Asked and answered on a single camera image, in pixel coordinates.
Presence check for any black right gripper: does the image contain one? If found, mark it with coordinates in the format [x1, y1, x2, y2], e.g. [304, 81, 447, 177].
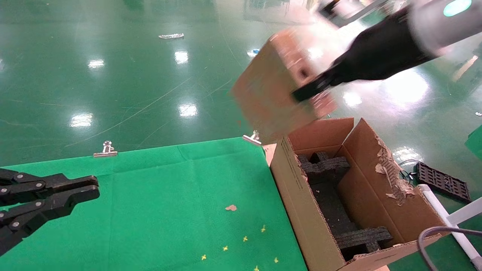
[292, 4, 434, 103]

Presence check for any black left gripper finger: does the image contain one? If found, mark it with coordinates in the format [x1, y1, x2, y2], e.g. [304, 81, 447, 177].
[0, 168, 99, 207]
[0, 186, 101, 257]

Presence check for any small brown cardboard box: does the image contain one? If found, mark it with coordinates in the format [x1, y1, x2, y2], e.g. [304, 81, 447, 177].
[229, 27, 338, 146]

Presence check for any black foam carton liner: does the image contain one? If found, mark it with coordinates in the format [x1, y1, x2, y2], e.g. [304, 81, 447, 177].
[308, 180, 359, 236]

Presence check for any large open brown carton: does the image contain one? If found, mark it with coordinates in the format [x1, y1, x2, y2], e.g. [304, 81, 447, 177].
[269, 117, 451, 271]

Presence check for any silver binder clip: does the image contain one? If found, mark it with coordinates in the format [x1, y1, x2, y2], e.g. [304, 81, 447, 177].
[93, 140, 118, 158]
[242, 130, 262, 147]

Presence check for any green table cloth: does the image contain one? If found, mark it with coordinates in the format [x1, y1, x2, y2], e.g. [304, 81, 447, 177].
[0, 137, 308, 271]

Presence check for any black plastic grid panel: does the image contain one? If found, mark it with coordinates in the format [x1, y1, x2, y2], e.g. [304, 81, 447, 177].
[415, 162, 471, 203]

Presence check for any green cloth-covered object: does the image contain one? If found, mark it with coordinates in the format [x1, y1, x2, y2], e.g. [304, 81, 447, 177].
[464, 124, 482, 161]

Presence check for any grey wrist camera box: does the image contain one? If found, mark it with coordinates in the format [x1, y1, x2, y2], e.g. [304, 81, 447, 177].
[317, 0, 352, 23]

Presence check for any silver camera mount bracket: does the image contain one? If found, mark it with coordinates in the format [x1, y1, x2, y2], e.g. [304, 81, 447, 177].
[335, 0, 390, 27]

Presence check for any thin dark wire coil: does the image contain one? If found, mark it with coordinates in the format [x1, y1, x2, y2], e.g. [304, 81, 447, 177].
[398, 159, 419, 183]

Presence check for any thin black camera cable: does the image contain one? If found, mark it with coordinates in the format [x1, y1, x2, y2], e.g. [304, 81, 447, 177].
[417, 226, 482, 271]

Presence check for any white pipe frame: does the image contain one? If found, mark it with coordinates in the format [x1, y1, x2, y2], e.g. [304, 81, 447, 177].
[417, 184, 482, 270]

